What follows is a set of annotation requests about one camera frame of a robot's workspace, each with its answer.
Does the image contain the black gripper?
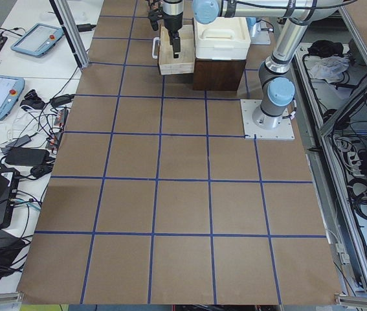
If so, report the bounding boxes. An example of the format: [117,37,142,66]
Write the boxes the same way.
[163,13,183,58]

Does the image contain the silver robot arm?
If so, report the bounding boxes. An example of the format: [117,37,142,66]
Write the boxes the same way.
[192,0,346,130]

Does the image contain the light wooden drawer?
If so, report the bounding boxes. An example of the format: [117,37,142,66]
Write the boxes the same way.
[158,25,195,76]

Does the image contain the dark brown wooden cabinet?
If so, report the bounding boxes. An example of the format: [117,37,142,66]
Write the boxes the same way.
[193,58,247,91]

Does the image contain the white plastic tray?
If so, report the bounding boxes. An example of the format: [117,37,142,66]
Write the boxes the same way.
[194,17,250,60]

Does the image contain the blue teach pendant upper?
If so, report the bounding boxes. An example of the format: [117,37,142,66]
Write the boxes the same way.
[11,23,64,57]

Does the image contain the white crumpled cloth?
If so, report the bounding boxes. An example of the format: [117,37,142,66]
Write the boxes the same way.
[309,56,350,83]

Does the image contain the black power adapter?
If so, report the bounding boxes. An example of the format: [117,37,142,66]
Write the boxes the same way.
[5,147,49,167]

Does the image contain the white drawer handle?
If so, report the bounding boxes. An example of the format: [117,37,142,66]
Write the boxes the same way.
[151,37,160,60]

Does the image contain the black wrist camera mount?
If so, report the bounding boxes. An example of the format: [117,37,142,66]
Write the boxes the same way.
[146,0,164,31]

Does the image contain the aluminium frame post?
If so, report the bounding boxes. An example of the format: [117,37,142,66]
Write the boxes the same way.
[49,0,89,69]

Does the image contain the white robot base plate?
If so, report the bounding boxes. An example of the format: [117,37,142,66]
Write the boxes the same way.
[240,99,295,141]

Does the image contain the aluminium cable rack frame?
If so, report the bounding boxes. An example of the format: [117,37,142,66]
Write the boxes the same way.
[294,1,367,294]

